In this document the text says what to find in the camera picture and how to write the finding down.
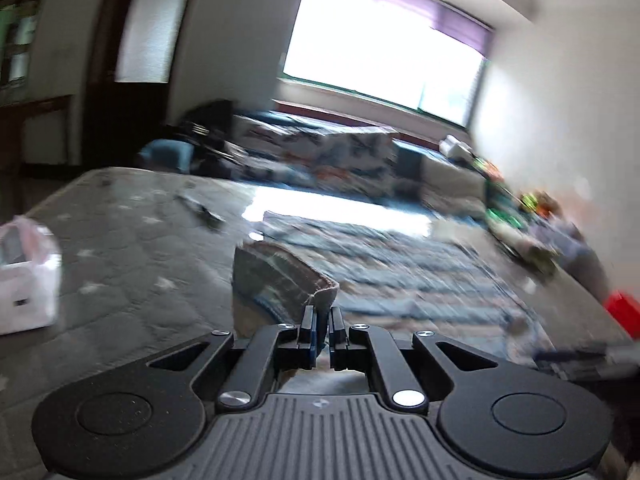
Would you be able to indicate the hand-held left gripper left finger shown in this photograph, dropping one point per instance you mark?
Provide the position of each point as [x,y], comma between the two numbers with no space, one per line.
[312,345]

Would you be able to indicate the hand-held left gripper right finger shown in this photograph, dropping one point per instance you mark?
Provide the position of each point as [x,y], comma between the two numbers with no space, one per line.
[334,345]

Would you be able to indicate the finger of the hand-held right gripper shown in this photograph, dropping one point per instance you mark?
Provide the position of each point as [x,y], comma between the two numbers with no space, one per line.
[575,360]

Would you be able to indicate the blue patterned garment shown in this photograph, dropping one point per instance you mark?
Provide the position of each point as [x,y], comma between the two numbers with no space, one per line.
[400,270]

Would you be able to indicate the red box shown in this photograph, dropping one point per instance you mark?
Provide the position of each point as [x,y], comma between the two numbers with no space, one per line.
[624,312]

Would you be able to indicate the pile of colourful toys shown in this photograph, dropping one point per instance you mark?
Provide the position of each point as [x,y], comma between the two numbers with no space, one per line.
[520,215]

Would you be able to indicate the small dark object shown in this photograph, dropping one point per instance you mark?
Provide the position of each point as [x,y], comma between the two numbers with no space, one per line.
[204,212]

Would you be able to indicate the printed blanket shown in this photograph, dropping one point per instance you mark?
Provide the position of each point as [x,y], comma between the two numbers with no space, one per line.
[320,155]

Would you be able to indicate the grey quilted mattress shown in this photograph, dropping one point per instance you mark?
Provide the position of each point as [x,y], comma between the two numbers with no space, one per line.
[140,260]

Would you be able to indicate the grey cushion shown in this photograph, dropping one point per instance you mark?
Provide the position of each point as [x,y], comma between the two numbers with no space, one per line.
[452,185]

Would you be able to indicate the black bag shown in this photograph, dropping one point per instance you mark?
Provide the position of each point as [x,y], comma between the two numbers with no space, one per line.
[212,132]

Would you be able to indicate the blue stool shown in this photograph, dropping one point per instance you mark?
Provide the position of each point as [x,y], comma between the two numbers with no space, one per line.
[167,155]

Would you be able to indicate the window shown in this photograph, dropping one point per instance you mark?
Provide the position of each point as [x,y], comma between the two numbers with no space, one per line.
[380,55]

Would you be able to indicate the white plastic bag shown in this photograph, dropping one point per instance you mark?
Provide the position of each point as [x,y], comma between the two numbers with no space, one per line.
[25,280]

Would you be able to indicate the dark wooden door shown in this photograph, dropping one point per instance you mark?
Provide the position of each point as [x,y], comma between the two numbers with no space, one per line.
[135,105]

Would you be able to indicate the purple window blind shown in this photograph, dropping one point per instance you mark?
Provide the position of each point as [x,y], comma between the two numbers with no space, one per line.
[440,12]

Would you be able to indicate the dark wooden cabinet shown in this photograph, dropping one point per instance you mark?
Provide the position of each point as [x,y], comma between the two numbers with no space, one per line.
[32,130]

